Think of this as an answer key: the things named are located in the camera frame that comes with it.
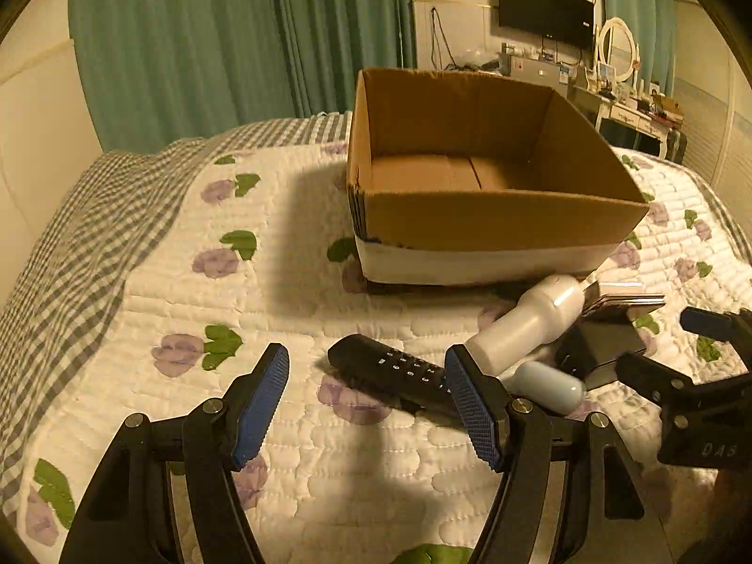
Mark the silver mini fridge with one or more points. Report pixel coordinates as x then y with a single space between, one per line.
537 72

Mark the red book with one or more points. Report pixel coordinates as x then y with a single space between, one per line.
608 301

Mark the black remote control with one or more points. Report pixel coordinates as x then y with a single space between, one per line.
397 378

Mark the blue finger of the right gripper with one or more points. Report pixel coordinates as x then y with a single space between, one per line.
733 328
656 382

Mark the grey checkered bed sheet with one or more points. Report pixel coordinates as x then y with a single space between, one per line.
68 293

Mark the white louvered wardrobe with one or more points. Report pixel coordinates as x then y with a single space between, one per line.
716 100

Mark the green curtain left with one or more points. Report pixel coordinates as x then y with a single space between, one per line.
154 71

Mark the oval vanity mirror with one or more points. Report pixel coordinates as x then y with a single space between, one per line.
617 49

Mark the black rectangular case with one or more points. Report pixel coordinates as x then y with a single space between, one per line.
590 349

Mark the white plastic bottle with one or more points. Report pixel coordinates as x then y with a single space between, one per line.
541 315

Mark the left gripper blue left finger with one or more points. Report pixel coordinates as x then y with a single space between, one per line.
126 514

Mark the black wall television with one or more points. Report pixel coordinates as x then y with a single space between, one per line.
566 21

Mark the light blue capsule object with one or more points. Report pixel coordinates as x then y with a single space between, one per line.
546 386

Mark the green curtain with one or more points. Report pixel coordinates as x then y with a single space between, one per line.
652 23
154 71

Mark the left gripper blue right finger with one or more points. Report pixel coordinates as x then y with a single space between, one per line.
605 515

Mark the white dressing table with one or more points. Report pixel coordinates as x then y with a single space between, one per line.
619 124

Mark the open cardboard box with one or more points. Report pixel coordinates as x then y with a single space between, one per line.
469 178

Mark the green curtain right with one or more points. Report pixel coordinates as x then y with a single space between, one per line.
652 23

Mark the dark checkered suitcase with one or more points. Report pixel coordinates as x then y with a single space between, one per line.
676 145

